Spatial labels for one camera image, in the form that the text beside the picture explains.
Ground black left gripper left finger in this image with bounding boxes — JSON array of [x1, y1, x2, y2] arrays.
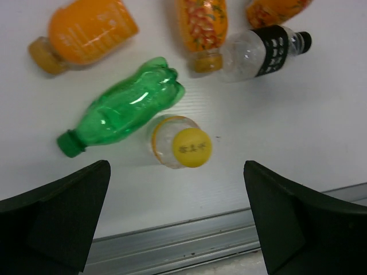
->
[[1, 160, 111, 274]]

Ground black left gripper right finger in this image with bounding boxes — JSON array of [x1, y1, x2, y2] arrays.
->
[[243, 160, 366, 274]]

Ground clear bottle yellow cap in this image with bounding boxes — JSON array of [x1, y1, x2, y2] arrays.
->
[[147, 114, 212, 169]]

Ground green plastic bottle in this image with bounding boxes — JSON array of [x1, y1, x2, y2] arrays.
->
[[57, 57, 185, 158]]

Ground clear bottle black label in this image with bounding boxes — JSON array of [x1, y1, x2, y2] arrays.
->
[[220, 25, 312, 83]]

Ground orange juice bottle plain label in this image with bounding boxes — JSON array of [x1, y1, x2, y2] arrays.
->
[[28, 0, 139, 75]]

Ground orange bottle with gold cap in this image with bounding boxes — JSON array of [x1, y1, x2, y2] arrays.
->
[[244, 0, 312, 29]]

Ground orange fruit label bottle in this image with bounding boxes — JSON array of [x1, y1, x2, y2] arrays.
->
[[175, 0, 228, 73]]

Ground aluminium table rail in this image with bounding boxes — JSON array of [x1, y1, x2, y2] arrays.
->
[[84, 182, 367, 275]]

